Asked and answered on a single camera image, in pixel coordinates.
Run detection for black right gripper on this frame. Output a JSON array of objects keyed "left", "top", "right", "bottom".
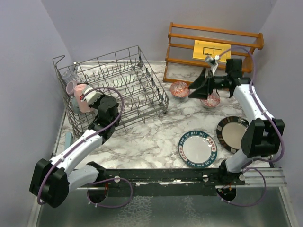
[{"left": 187, "top": 68, "right": 229, "bottom": 100}]

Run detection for pink mug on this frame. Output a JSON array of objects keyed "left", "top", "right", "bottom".
[{"left": 73, "top": 83, "right": 95, "bottom": 114}]

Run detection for purple glass mug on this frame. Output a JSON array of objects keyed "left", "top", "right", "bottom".
[{"left": 66, "top": 80, "right": 77, "bottom": 96}]

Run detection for clear octagonal glass tumbler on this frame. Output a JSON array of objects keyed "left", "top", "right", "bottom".
[{"left": 62, "top": 70, "right": 79, "bottom": 83}]

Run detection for grey-green ceramic mug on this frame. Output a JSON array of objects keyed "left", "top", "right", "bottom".
[{"left": 71, "top": 97, "right": 81, "bottom": 114}]

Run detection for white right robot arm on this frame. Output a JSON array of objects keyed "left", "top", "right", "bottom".
[{"left": 188, "top": 56, "right": 285, "bottom": 185}]

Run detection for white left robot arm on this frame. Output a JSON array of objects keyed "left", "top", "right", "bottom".
[{"left": 29, "top": 95, "right": 123, "bottom": 208}]

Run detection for wooden shelf rack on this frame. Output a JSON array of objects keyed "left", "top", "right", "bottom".
[{"left": 163, "top": 22, "right": 264, "bottom": 83}]

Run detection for red patterned bowl far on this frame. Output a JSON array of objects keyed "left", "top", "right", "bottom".
[{"left": 200, "top": 90, "right": 221, "bottom": 108}]

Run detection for red patterned bowl near mug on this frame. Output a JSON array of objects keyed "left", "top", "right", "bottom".
[{"left": 170, "top": 81, "right": 190, "bottom": 98}]

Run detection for yellow book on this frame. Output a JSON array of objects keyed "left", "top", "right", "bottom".
[{"left": 192, "top": 40, "right": 231, "bottom": 63}]

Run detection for dark rimmed beige plate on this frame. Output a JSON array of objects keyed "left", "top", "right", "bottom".
[{"left": 216, "top": 116, "right": 249, "bottom": 154}]

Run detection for green rimmed white plate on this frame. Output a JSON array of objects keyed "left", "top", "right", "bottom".
[{"left": 178, "top": 130, "right": 217, "bottom": 168}]

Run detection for grey wire dish rack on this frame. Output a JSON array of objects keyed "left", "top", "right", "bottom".
[{"left": 53, "top": 45, "right": 169, "bottom": 138}]

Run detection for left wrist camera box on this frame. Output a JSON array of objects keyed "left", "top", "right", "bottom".
[{"left": 80, "top": 85, "right": 102, "bottom": 105}]

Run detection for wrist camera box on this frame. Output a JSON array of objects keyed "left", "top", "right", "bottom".
[
  {"left": 80, "top": 85, "right": 102, "bottom": 105},
  {"left": 205, "top": 55, "right": 220, "bottom": 75}
]

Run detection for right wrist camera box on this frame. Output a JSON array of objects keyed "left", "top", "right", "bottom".
[{"left": 205, "top": 55, "right": 220, "bottom": 75}]

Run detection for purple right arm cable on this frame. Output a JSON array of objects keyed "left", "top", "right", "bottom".
[{"left": 216, "top": 46, "right": 285, "bottom": 208}]

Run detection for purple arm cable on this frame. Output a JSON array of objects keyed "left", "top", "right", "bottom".
[
  {"left": 216, "top": 46, "right": 285, "bottom": 208},
  {"left": 37, "top": 87, "right": 134, "bottom": 209}
]

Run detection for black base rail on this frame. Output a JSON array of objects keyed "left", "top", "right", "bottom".
[{"left": 87, "top": 162, "right": 245, "bottom": 197}]

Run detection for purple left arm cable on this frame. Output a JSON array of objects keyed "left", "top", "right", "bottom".
[{"left": 37, "top": 87, "right": 134, "bottom": 209}]

